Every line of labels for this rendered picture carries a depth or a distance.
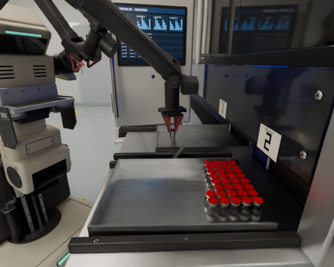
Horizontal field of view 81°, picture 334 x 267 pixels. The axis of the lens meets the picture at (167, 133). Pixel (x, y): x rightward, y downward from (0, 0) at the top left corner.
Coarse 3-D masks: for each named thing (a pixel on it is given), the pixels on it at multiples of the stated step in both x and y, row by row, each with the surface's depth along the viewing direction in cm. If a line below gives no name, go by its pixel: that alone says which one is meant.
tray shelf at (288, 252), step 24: (144, 144) 78; (240, 168) 60; (264, 168) 60; (264, 192) 49; (264, 216) 42; (288, 216) 42; (72, 264) 32; (96, 264) 32; (120, 264) 32; (144, 264) 32; (168, 264) 32; (192, 264) 32; (216, 264) 32; (240, 264) 32; (264, 264) 32; (288, 264) 32
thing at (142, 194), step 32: (128, 160) 59; (160, 160) 59; (192, 160) 59; (224, 160) 59; (128, 192) 49; (160, 192) 49; (192, 192) 49; (96, 224) 38; (128, 224) 39; (160, 224) 35; (192, 224) 35; (224, 224) 35; (256, 224) 35
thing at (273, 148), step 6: (264, 126) 45; (264, 132) 45; (270, 132) 43; (276, 132) 41; (258, 138) 48; (264, 138) 45; (276, 138) 41; (258, 144) 48; (270, 144) 43; (276, 144) 41; (264, 150) 45; (270, 150) 43; (276, 150) 41; (270, 156) 43; (276, 156) 41
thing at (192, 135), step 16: (160, 128) 91; (192, 128) 92; (208, 128) 92; (224, 128) 92; (160, 144) 78; (176, 144) 78; (192, 144) 78; (208, 144) 78; (224, 144) 78; (240, 144) 78
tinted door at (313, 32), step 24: (264, 0) 47; (288, 0) 38; (312, 0) 32; (240, 24) 61; (264, 24) 47; (288, 24) 38; (312, 24) 32; (240, 48) 61; (264, 48) 47; (288, 48) 38
